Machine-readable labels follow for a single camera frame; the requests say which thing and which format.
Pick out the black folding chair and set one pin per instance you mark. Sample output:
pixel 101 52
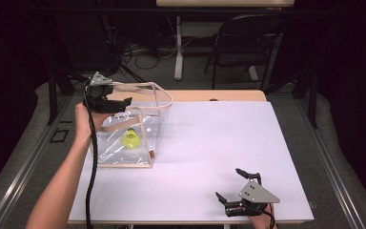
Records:
pixel 244 35

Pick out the white table board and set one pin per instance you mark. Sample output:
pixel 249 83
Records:
pixel 203 178

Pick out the black metal stand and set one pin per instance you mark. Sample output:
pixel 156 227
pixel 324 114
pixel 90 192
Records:
pixel 313 95
pixel 53 95

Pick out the person's right hand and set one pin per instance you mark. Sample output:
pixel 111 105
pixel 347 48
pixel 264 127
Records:
pixel 263 219

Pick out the metal floor rail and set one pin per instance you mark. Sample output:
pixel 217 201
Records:
pixel 22 178
pixel 333 178

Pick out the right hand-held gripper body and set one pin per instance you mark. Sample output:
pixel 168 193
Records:
pixel 255 195

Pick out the person's left hand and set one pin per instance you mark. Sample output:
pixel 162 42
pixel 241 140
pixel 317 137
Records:
pixel 84 122

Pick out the wooden table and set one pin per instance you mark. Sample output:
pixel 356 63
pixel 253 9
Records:
pixel 235 95

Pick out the clear plastic bag beige trim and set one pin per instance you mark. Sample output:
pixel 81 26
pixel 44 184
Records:
pixel 133 140

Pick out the yellow shuttlecock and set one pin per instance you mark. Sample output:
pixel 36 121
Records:
pixel 130 138

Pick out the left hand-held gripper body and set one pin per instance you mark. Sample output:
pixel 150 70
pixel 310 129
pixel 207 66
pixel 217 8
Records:
pixel 97 90

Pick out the white-legged desk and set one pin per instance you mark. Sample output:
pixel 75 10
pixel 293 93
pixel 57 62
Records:
pixel 179 47

